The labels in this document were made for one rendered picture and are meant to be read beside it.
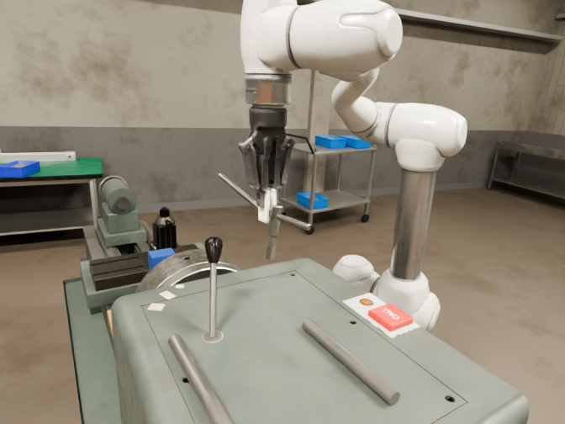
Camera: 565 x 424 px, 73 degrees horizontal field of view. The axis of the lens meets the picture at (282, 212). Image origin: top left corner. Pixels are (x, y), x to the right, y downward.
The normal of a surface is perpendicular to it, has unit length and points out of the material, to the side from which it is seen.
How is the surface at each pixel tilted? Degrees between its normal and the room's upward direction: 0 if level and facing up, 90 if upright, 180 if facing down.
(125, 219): 90
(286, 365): 0
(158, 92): 90
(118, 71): 90
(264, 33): 91
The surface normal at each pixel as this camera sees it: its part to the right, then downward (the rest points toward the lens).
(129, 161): 0.40, 0.30
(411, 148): -0.59, 0.43
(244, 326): 0.05, -0.95
